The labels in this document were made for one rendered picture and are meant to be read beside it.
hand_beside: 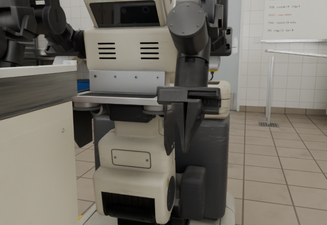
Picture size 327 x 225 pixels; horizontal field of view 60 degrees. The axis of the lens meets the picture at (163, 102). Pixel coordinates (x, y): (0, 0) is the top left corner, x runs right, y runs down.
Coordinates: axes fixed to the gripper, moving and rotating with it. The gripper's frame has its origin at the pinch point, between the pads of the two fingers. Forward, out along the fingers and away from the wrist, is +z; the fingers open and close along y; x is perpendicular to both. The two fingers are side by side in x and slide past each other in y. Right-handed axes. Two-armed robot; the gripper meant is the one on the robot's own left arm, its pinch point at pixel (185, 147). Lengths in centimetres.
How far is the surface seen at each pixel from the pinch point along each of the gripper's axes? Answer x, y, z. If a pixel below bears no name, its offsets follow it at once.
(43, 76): -8.9, -22.1, -8.2
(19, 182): -9.5, -21.0, 8.0
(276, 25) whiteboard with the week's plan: 357, 62, -251
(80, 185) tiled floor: 146, -98, 10
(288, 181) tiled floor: 187, 46, -10
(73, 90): 0.1, -22.1, -9.3
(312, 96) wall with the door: 406, 120, -155
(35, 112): -9.5, -21.2, -2.0
